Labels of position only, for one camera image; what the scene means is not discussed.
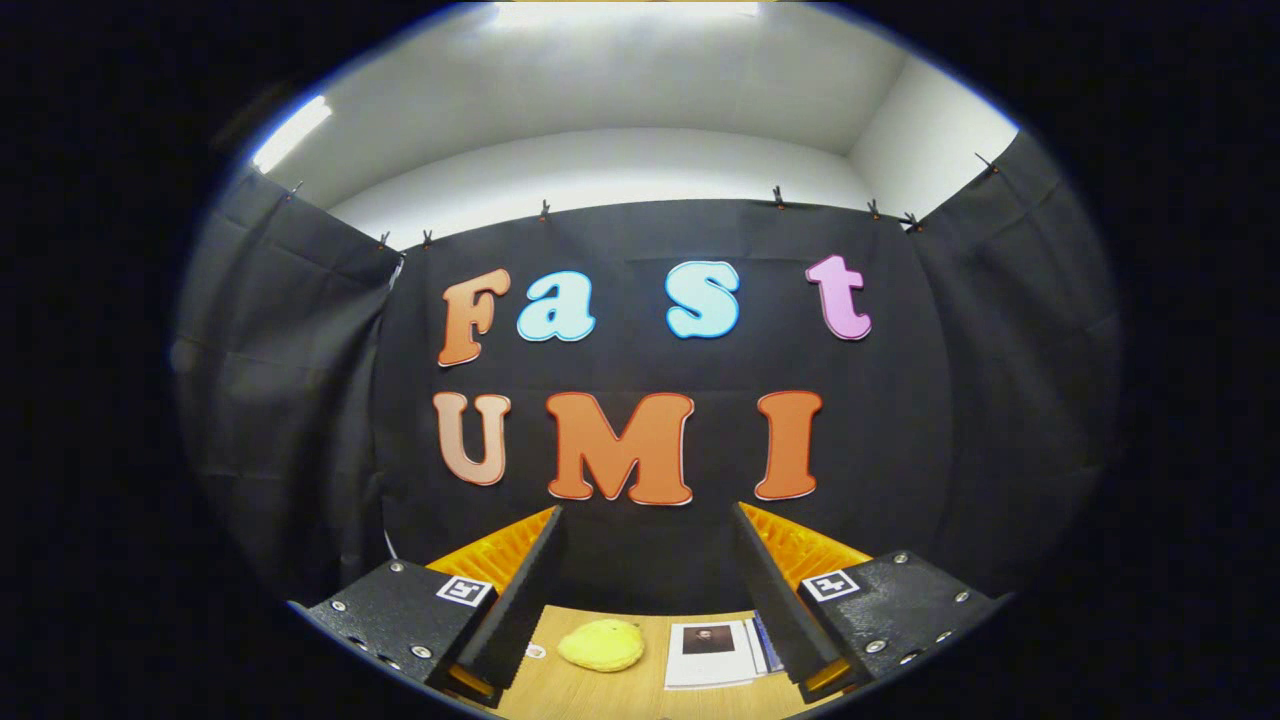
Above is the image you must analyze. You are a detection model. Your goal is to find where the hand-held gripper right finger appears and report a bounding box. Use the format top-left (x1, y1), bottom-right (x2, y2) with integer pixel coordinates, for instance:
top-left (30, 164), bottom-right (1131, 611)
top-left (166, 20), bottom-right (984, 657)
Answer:
top-left (730, 502), bottom-right (1004, 706)

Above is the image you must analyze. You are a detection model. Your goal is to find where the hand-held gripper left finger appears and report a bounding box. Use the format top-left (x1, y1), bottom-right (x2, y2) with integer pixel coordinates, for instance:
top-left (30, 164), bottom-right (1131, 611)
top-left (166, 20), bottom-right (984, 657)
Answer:
top-left (290, 505), bottom-right (566, 709)

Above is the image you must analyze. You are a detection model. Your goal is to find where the blue cover book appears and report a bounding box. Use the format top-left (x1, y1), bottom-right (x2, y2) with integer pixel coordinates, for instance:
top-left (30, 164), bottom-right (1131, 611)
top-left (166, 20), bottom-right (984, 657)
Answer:
top-left (750, 612), bottom-right (791, 676)

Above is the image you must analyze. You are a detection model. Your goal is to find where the white portrait cover book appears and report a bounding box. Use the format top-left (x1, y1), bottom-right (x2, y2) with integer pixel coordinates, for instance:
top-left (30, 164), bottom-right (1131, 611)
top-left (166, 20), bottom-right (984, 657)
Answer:
top-left (664, 620), bottom-right (769, 691)

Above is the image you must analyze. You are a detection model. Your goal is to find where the yellow plush cushion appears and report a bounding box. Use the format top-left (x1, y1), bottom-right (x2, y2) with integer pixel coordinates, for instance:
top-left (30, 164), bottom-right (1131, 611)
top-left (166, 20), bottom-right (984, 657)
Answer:
top-left (556, 618), bottom-right (646, 673)

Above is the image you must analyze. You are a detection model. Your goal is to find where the row of black cloth clips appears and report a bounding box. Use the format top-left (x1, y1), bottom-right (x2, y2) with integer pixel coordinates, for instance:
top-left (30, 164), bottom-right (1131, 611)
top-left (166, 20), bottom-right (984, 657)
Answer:
top-left (288, 152), bottom-right (998, 249)

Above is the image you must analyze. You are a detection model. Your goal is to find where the ceiling light panel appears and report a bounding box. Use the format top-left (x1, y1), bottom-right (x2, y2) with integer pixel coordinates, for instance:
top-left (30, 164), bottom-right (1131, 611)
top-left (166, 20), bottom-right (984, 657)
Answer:
top-left (250, 95), bottom-right (334, 173)
top-left (490, 0), bottom-right (761, 26)

